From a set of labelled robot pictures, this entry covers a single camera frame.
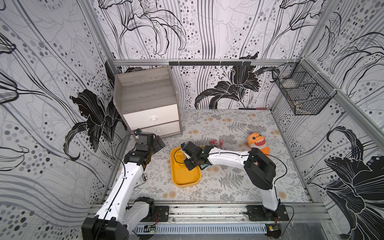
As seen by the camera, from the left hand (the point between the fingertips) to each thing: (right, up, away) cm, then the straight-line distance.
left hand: (157, 146), depth 81 cm
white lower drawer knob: (-3, +8, +14) cm, 17 cm away
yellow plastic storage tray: (+12, -17, +3) cm, 21 cm away
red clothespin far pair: (+34, 0, +20) cm, 39 cm away
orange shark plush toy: (+59, +2, +10) cm, 60 cm away
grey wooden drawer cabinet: (-5, +26, 0) cm, 26 cm away
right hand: (+17, -11, +8) cm, 22 cm away
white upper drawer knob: (-3, +15, +3) cm, 16 cm away
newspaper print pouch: (-8, -18, +1) cm, 20 cm away
